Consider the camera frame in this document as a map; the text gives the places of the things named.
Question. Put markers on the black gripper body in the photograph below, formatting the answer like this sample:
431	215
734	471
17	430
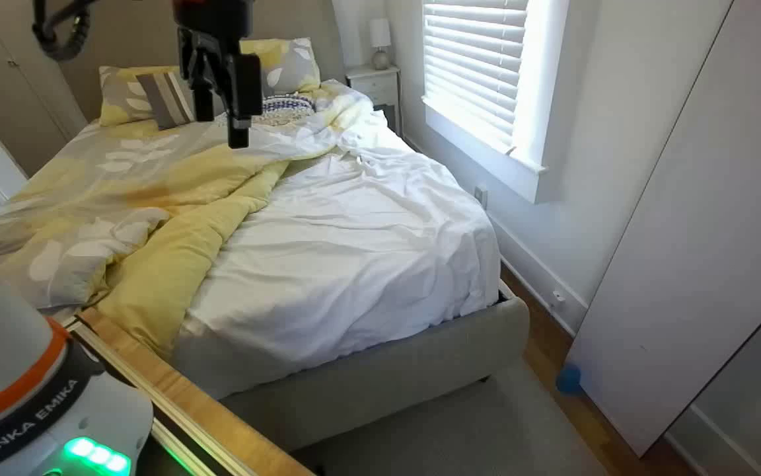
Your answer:
218	53

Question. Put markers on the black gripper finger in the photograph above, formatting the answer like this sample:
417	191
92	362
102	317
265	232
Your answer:
201	104
238	130

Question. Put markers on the white bed sheet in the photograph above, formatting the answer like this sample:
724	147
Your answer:
354	240

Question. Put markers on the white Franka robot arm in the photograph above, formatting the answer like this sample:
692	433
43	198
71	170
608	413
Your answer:
12	372

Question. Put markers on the grey striped bolster pillow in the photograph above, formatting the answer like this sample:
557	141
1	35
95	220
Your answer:
164	98

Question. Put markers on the blue patterned fabric edge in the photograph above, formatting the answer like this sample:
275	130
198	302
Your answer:
289	104

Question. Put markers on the yellow floral pillow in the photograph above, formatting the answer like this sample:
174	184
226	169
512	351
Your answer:
289	65
119	93

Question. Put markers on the beige headboard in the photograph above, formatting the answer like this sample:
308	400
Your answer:
124	35

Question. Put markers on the yellow floral duvet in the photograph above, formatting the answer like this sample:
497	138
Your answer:
132	202

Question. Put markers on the white nightstand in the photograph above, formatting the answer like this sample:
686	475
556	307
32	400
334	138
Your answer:
378	85

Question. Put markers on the small white table lamp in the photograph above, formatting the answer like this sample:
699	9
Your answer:
380	42

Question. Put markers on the beige closet door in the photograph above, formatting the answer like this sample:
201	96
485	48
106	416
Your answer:
12	81

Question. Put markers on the white window blind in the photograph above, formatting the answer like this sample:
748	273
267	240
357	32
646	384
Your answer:
473	61

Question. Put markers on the wooden board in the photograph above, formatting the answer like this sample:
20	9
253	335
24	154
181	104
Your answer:
185	397

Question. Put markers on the white baseboard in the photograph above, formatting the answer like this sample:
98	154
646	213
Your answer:
540	273

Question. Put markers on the grey floor rug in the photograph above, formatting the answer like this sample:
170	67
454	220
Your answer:
477	433

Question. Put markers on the white sliding door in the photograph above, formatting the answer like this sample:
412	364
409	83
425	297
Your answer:
699	228

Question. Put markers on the white wall outlet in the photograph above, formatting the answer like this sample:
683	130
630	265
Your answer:
481	198

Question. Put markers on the grey upholstered bed frame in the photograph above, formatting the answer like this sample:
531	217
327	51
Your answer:
398	372

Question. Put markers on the white window frame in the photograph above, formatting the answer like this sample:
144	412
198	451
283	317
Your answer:
530	169

